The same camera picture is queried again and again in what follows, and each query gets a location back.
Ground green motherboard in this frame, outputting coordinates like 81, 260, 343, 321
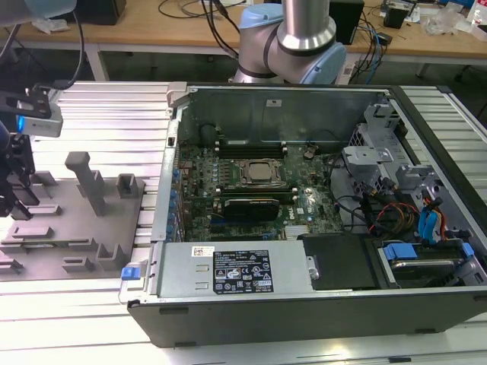
177, 135, 345, 243

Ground black open PC case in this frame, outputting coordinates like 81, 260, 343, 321
117, 81, 487, 349

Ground silver drive cage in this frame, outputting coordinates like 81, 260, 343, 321
340, 94, 410, 191

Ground black cover plate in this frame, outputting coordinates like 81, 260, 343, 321
298, 233, 385, 292

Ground crumpled white plastic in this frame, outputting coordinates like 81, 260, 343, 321
30, 17, 72, 36

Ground black CPU socket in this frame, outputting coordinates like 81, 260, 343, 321
234, 157, 285, 186

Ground large black box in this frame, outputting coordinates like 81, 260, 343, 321
74, 0, 127, 27

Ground metal socket cover frame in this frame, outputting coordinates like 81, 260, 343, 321
237, 158, 283, 184

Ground small black device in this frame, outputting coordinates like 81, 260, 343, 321
382, 0, 418, 28

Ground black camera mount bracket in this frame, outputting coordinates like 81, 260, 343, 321
0, 85, 53, 119

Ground hard disk in blue carrier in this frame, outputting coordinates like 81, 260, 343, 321
380, 239, 475, 290

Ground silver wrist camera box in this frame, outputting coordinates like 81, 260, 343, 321
17, 109, 64, 138

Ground red yellow power wires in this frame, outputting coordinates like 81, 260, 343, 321
374, 203, 419, 235

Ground grey metal bracket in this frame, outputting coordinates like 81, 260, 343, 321
395, 163, 448, 236

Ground grey parts rack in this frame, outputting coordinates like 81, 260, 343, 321
0, 151, 148, 283

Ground silver CPU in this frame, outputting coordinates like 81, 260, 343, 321
246, 162, 274, 180

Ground silver finned chipset heatsink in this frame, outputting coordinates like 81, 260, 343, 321
283, 224, 312, 240

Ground wooden desk white frame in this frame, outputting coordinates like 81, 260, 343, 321
0, 0, 487, 83

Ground black camera cable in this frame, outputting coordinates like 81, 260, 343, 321
49, 0, 85, 92

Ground silver case corner bracket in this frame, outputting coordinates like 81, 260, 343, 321
166, 81, 189, 106

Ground clear plastic bag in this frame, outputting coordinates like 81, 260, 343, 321
421, 5, 463, 37

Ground blue data wire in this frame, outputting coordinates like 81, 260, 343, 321
418, 193, 441, 244

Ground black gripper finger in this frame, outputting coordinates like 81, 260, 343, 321
8, 131, 41, 208
0, 177, 34, 222

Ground tall black box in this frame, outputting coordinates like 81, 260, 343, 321
329, 0, 366, 46

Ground silver power supply with label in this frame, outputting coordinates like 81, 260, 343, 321
151, 241, 319, 301

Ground black graphics card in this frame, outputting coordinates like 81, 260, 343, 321
221, 196, 282, 222

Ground white packet red print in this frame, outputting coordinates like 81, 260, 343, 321
462, 0, 487, 40

